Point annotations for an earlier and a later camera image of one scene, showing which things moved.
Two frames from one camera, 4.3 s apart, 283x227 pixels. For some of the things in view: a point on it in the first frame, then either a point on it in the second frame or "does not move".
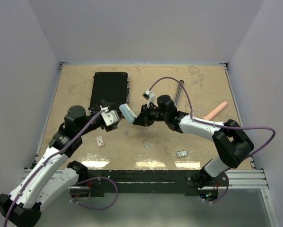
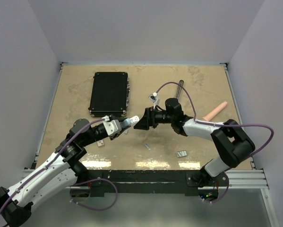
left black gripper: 112,126 → 112,137
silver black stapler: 178,92 does not move
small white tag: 99,141 does not move
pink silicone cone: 214,112 does not move
